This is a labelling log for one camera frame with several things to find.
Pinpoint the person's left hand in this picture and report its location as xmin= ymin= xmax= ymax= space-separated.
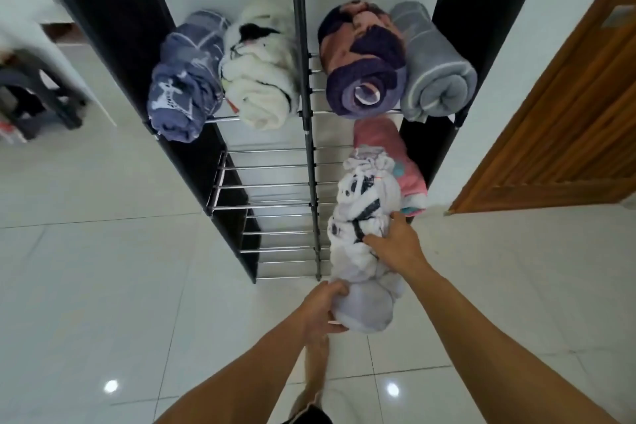
xmin=297 ymin=280 xmax=350 ymax=346

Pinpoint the person's right hand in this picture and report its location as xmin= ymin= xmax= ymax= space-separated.
xmin=363 ymin=210 xmax=429 ymax=281

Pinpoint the white blanket black print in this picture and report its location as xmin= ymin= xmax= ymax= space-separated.
xmin=326 ymin=145 xmax=406 ymax=335

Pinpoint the person's left forearm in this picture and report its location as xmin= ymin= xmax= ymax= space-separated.
xmin=155 ymin=320 xmax=319 ymax=424

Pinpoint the person's right forearm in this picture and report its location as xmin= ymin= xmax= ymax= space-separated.
xmin=403 ymin=260 xmax=621 ymax=424

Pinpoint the person's leg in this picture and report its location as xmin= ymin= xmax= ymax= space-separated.
xmin=283 ymin=334 xmax=335 ymax=424

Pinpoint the black metal shelf rack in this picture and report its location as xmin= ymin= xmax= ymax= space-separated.
xmin=20 ymin=0 xmax=556 ymax=285

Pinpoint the purple and pink rolled blanket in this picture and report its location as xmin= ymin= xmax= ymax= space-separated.
xmin=317 ymin=0 xmax=408 ymax=120

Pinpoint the grey striped rolled blanket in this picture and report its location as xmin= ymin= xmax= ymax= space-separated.
xmin=389 ymin=1 xmax=478 ymax=124

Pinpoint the white fluffy rolled blanket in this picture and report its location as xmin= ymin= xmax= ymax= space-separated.
xmin=219 ymin=0 xmax=300 ymax=131

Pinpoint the brown wooden door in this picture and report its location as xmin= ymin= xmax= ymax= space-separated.
xmin=450 ymin=0 xmax=636 ymax=215

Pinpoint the blue patterned rolled blanket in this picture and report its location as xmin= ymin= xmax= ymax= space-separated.
xmin=147 ymin=9 xmax=231 ymax=143

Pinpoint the dark plastic stool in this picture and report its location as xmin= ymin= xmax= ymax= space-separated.
xmin=0 ymin=48 xmax=90 ymax=141

